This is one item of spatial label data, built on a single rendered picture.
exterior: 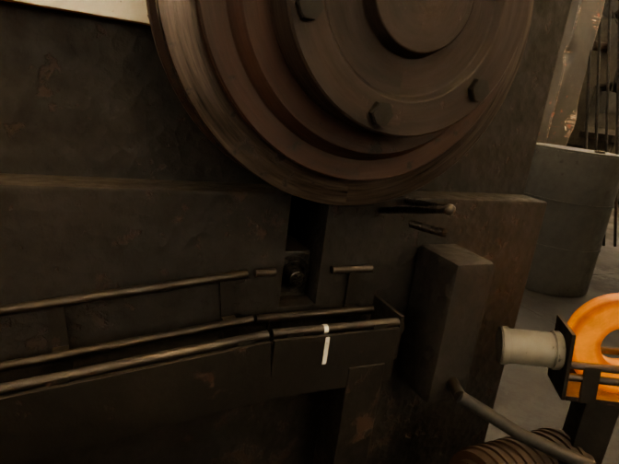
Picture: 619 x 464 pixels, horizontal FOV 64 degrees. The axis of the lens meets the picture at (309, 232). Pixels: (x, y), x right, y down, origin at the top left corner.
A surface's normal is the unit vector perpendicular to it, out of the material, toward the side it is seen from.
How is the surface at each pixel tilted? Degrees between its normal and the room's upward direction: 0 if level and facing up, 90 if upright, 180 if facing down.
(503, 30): 90
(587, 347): 90
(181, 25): 90
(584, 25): 90
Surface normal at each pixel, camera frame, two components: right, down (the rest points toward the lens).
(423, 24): 0.41, 0.30
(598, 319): -0.18, 0.25
